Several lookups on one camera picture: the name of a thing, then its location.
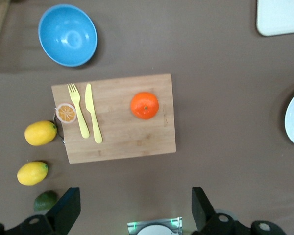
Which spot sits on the orange mandarin fruit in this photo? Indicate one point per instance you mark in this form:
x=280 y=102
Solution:
x=144 y=105

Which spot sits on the yellow plastic fork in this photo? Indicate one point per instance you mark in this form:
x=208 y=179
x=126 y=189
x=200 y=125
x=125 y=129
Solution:
x=82 y=122

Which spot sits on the yellow lemon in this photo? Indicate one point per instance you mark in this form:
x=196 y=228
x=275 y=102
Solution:
x=32 y=173
x=40 y=133

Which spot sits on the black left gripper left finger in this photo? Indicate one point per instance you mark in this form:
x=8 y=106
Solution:
x=63 y=215

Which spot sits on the beige bear print tray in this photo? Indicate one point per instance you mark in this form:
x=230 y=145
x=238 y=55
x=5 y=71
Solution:
x=281 y=17

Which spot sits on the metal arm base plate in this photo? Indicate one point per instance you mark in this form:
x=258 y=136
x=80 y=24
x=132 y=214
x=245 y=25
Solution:
x=133 y=224

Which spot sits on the toy orange slice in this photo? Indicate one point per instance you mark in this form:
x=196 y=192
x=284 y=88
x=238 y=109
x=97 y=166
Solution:
x=66 y=113

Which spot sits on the wooden cutting board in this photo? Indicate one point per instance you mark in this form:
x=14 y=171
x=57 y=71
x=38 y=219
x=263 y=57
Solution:
x=127 y=137

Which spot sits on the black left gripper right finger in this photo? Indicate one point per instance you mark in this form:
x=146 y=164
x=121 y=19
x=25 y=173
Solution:
x=205 y=220

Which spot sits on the yellow plastic knife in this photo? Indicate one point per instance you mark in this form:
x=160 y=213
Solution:
x=90 y=107

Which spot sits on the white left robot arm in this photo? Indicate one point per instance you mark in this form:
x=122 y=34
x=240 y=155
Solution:
x=154 y=230

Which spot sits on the blue bowl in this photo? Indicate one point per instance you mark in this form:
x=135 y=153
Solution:
x=67 y=34

